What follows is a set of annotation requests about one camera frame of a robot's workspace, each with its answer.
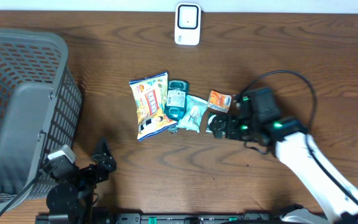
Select green small box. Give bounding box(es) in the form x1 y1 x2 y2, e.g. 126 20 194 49
206 112 217 133

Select small white red packet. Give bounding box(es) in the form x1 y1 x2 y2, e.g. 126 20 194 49
208 90 232 113

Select teal wet wipes pack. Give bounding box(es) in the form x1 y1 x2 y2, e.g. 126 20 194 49
177 95 208 133

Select teal mouthwash bottle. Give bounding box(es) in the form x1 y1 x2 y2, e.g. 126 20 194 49
164 80 190 122

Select yellow snack bag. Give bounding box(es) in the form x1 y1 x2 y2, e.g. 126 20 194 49
129 72 178 141

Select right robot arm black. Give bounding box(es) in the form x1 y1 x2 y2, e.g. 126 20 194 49
208 88 358 223

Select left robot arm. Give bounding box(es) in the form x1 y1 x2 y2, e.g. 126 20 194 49
36 138 117 223

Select white barcode scanner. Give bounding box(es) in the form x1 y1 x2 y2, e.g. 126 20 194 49
174 2 202 45

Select grey plastic shopping basket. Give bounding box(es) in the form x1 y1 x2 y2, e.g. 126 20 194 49
0 29 82 211

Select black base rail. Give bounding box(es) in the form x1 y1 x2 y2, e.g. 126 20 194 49
35 212 291 224

